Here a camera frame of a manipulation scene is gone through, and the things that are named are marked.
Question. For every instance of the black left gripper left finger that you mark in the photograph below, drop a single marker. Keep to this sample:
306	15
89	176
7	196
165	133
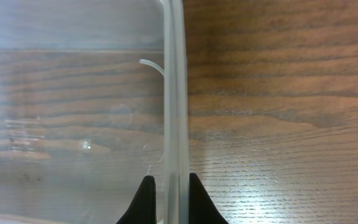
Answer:
142	209

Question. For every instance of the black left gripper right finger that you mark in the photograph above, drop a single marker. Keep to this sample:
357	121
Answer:
201	208

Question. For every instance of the clear plastic container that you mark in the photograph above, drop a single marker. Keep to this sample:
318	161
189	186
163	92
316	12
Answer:
92	99

